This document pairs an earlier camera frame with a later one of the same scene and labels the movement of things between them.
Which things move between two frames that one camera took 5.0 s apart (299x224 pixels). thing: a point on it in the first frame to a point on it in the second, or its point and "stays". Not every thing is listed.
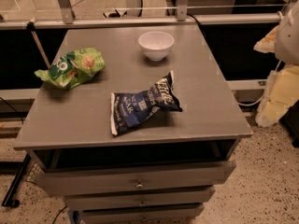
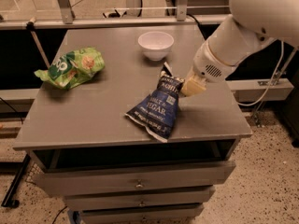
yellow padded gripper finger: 281,91 to 192,84
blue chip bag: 128,109 to 158,111
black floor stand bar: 9,201 stays
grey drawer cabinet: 163,169 stays
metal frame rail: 68,20 stays
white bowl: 155,45 stays
